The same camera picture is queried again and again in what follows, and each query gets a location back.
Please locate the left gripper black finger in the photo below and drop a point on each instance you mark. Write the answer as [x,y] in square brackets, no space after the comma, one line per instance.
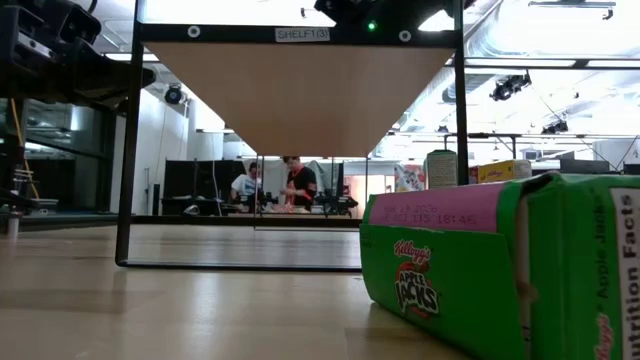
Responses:
[115,80]

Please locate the green Apple Jacks cereal box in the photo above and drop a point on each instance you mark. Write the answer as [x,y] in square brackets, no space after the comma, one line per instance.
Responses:
[450,290]
[442,170]

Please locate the black background robot arm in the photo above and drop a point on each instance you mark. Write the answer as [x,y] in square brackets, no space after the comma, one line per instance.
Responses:
[337,202]

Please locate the white shelf label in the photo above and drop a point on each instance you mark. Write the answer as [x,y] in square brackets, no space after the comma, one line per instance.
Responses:
[302,34]

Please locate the yellow Corn Pops cereal box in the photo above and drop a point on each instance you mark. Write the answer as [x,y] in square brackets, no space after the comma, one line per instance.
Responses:
[495,171]

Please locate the round black ceiling speaker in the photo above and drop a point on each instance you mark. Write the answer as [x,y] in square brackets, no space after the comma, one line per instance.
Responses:
[173,94]

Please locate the black partition screen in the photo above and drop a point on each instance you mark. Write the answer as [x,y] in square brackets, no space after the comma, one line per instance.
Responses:
[200,185]

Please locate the black ceiling fixture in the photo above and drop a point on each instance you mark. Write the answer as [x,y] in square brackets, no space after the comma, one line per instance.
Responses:
[555,127]
[510,86]

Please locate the black metal rack bar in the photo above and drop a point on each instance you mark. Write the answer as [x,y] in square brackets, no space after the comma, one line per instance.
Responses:
[480,135]

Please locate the person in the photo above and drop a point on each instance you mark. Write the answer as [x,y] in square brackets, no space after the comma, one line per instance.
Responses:
[300,185]
[245,184]

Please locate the colourful unicorn picture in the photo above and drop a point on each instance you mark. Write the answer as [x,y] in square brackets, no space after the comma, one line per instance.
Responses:
[409,177]

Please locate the black computer monitor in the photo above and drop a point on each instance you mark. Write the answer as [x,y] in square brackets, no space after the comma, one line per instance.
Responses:
[585,166]

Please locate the wooden shelf with black frame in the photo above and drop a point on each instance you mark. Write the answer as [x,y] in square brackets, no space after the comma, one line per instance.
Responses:
[300,100]

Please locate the black metal table frame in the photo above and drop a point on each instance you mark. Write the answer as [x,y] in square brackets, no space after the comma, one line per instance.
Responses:
[200,220]

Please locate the white cylindrical post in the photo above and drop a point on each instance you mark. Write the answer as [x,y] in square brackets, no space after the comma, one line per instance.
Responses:
[12,226]

